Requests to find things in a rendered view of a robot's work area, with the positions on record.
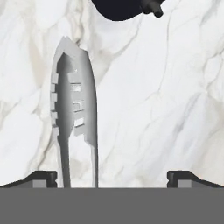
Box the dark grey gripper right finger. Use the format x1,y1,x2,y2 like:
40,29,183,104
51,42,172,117
166,171,224,189

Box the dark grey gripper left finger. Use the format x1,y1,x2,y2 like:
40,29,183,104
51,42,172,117
0,171,58,189

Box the grey metal tongs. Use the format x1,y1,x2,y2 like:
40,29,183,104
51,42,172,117
49,36,99,189

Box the black pan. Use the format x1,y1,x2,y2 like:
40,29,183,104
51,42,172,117
90,0,166,22

